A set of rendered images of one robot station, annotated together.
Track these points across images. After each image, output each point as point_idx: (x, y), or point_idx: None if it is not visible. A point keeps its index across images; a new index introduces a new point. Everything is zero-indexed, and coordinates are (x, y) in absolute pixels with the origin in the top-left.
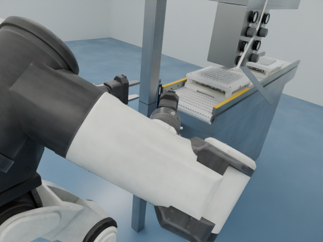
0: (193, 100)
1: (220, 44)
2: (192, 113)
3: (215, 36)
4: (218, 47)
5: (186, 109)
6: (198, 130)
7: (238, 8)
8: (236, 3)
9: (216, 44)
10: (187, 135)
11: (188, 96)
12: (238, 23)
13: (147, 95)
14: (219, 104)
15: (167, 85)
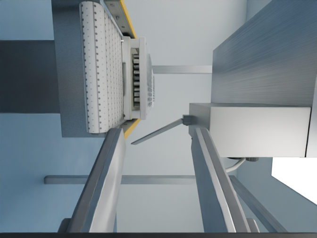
0: (112, 74)
1: (244, 128)
2: (93, 93)
3: (256, 114)
4: (237, 125)
5: (94, 76)
6: (61, 107)
7: (301, 145)
8: (310, 139)
9: (243, 120)
10: (35, 64)
11: (113, 58)
12: (280, 150)
13: None
14: (128, 133)
15: (124, 10)
